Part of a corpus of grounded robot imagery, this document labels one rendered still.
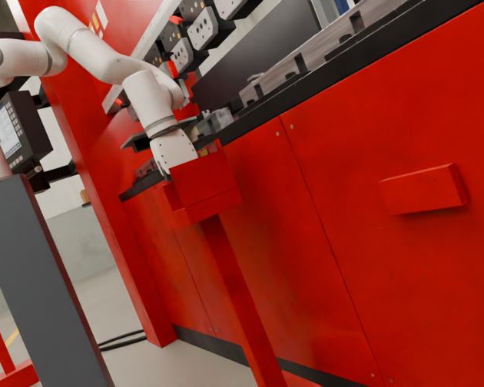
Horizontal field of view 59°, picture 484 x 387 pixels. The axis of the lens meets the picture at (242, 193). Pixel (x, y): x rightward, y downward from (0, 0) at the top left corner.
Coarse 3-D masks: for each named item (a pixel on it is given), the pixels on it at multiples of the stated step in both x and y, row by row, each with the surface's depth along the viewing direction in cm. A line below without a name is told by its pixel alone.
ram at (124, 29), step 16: (64, 0) 231; (80, 0) 212; (96, 0) 196; (112, 0) 182; (128, 0) 169; (144, 0) 159; (160, 0) 150; (176, 0) 142; (80, 16) 220; (96, 16) 202; (112, 16) 187; (128, 16) 174; (144, 16) 163; (96, 32) 209; (112, 32) 193; (128, 32) 180; (160, 32) 158; (128, 48) 185; (144, 48) 173; (96, 80) 234; (112, 96) 222; (112, 112) 243
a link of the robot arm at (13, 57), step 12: (0, 48) 116; (12, 48) 117; (24, 48) 120; (36, 48) 123; (0, 60) 116; (12, 60) 117; (24, 60) 120; (36, 60) 123; (0, 72) 119; (12, 72) 120; (24, 72) 122; (36, 72) 125; (0, 84) 132
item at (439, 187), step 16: (400, 176) 78; (416, 176) 75; (432, 176) 72; (448, 176) 70; (384, 192) 82; (400, 192) 79; (416, 192) 76; (432, 192) 73; (448, 192) 71; (464, 192) 70; (400, 208) 80; (416, 208) 77; (432, 208) 74
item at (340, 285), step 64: (384, 64) 74; (448, 64) 66; (256, 128) 111; (320, 128) 92; (384, 128) 79; (448, 128) 69; (256, 192) 122; (320, 192) 99; (192, 256) 179; (256, 256) 135; (320, 256) 108; (384, 256) 90; (448, 256) 77; (192, 320) 208; (320, 320) 118; (384, 320) 97; (448, 320) 82; (320, 384) 130; (384, 384) 105; (448, 384) 88
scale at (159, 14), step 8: (168, 0) 145; (160, 8) 152; (160, 16) 154; (152, 24) 160; (144, 32) 168; (144, 40) 170; (136, 48) 179; (136, 56) 182; (112, 88) 218; (104, 104) 237
